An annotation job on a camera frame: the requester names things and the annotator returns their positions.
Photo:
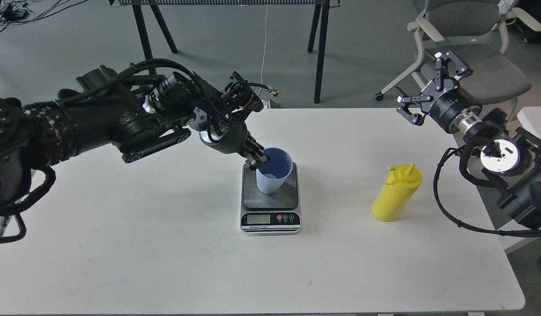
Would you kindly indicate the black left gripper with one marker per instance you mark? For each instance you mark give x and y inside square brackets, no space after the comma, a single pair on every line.
[222,126]

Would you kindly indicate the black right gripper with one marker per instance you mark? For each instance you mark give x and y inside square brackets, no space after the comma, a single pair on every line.
[452,107]

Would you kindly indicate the blue plastic cup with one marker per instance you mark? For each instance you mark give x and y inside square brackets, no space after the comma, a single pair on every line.
[273,174]

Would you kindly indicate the yellow squeeze bottle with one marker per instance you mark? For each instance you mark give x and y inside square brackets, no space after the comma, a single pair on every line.
[400,184]

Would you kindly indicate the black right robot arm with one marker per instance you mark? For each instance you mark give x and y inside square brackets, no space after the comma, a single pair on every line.
[489,157]

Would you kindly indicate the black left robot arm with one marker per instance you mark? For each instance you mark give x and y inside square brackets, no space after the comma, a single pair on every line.
[146,108]

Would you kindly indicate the black digital kitchen scale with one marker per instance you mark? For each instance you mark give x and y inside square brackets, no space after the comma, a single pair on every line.
[270,214]

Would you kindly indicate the grey office chair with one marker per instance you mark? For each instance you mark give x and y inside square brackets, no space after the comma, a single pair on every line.
[477,32]

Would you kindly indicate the black legged background table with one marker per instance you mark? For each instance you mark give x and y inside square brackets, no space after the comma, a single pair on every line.
[244,27]

